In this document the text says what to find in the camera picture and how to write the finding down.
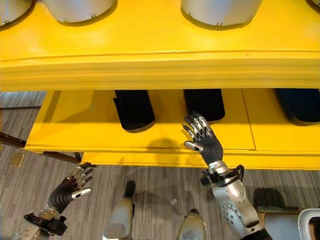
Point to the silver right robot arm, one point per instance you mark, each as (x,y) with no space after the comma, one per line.
(233,200)

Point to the silver cylindrical part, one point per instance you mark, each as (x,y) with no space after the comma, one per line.
(78,10)
(218,11)
(12,11)

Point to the black sole-shaped part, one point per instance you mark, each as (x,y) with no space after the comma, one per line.
(298,105)
(206,105)
(135,110)

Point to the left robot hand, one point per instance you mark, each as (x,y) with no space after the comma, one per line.
(62,192)

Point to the yellow metal shelf unit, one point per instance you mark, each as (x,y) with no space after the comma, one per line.
(160,82)

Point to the silver left robot leg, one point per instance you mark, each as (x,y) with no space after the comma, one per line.
(121,212)

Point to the dark metal frame bar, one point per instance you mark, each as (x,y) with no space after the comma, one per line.
(15,141)

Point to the silver right robot leg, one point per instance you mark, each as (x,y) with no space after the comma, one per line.
(191,226)

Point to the silver robot leg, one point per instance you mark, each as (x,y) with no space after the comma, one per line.
(191,226)
(121,212)

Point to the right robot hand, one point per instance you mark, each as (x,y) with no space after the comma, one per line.
(211,147)

